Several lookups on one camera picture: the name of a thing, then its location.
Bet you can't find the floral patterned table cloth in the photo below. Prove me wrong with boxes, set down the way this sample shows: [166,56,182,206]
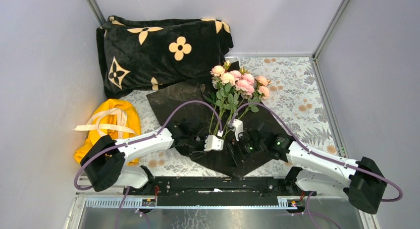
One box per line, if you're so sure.
[140,57,337,177]

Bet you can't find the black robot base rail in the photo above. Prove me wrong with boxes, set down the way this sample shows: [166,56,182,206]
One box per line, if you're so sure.
[123,176,309,207]

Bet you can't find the black wrapping paper sheet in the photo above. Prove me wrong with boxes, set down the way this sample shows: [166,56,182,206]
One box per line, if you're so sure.
[147,77,293,178]

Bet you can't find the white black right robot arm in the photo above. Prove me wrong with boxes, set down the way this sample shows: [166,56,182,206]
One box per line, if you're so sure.
[228,119,387,214]

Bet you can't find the pink fake flower bunch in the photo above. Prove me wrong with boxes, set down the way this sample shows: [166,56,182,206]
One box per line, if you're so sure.
[201,60,271,137]

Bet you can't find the yellow cloth bag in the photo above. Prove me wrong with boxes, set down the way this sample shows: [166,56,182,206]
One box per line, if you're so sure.
[74,99,141,163]

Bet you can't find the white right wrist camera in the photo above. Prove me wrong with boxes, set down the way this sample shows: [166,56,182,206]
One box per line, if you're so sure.
[229,119,244,141]

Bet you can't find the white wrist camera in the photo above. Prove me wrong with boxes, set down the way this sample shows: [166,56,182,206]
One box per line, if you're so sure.
[204,131,224,152]
[229,119,244,141]

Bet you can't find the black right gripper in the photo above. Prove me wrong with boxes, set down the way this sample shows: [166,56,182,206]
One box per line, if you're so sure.
[223,129,265,168]

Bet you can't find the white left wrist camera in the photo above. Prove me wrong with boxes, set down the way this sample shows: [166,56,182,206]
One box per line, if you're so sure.
[204,131,224,152]

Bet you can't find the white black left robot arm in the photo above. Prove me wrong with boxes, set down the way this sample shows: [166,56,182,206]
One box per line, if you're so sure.
[78,119,208,195]

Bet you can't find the black blanket with beige flowers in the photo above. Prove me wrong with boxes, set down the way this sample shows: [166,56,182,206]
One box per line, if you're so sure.
[96,16,234,99]

